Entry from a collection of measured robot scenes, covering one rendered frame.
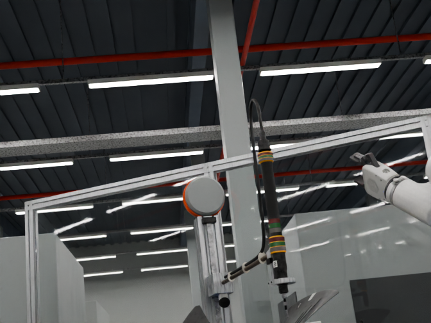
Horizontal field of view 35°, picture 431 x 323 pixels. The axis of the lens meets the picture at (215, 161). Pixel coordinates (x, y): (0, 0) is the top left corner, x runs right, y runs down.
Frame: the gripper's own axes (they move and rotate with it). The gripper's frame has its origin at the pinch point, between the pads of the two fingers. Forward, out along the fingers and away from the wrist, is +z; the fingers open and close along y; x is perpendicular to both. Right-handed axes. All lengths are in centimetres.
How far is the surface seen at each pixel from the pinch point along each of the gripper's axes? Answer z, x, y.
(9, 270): 180, -99, 90
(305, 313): -14.4, -35.9, 22.2
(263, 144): 9.3, -23.2, -17.6
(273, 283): -14.1, -42.6, 6.2
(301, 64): 517, 314, 255
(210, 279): 39, -42, 41
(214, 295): 36, -43, 46
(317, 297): -11.5, -29.7, 22.8
